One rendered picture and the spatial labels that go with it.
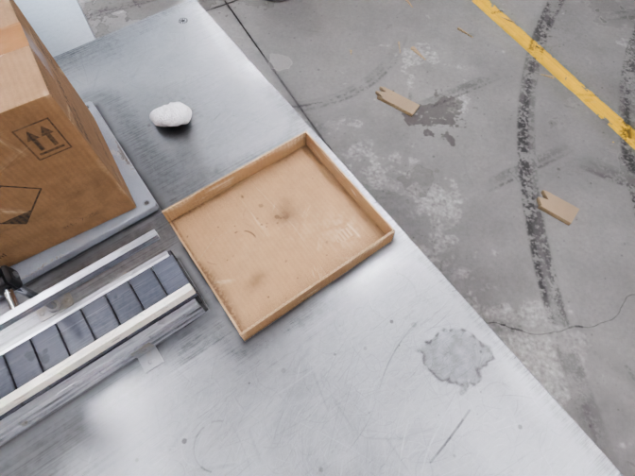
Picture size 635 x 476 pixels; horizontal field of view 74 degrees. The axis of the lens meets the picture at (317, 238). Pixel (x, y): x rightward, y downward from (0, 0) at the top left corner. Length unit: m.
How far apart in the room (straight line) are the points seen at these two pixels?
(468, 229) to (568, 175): 0.53
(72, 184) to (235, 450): 0.45
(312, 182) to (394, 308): 0.27
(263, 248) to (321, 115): 1.34
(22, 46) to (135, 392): 0.49
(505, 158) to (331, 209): 1.36
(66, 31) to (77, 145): 0.58
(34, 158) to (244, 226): 0.32
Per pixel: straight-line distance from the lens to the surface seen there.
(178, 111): 0.90
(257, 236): 0.74
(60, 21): 1.25
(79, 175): 0.71
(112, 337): 0.65
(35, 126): 0.64
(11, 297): 0.69
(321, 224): 0.74
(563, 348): 1.75
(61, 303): 0.80
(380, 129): 1.98
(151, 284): 0.70
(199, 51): 1.06
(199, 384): 0.69
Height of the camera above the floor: 1.49
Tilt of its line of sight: 64 degrees down
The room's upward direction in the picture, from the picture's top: straight up
